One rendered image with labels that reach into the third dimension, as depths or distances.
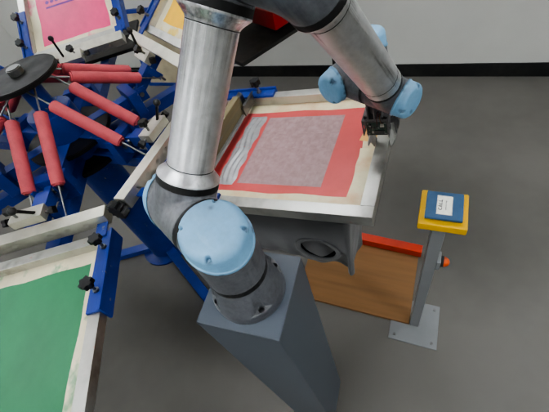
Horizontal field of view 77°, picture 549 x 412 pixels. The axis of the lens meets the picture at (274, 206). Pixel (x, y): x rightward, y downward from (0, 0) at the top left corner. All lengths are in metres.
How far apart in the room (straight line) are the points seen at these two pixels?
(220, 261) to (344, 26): 0.38
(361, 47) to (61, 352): 1.11
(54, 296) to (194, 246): 0.88
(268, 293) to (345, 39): 0.45
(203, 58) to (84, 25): 1.95
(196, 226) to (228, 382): 1.49
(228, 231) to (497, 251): 1.86
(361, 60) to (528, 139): 2.32
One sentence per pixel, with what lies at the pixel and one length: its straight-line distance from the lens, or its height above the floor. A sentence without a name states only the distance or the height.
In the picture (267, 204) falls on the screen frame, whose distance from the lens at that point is 1.03.
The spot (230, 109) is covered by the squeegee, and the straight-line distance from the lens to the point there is 1.36.
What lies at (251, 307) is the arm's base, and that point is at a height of 1.25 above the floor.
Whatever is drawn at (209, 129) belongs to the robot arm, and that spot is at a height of 1.51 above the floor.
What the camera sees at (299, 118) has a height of 1.03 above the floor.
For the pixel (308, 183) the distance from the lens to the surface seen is 1.09.
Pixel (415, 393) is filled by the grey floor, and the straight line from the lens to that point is 1.89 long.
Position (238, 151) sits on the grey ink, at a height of 1.02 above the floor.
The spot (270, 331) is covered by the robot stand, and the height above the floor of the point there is 1.20.
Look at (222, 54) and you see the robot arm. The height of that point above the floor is 1.60.
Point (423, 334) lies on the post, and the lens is 1.95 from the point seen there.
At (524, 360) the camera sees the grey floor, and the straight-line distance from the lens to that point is 2.03.
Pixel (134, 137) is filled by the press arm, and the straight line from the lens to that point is 1.57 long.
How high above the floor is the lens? 1.85
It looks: 50 degrees down
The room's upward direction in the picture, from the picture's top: 20 degrees counter-clockwise
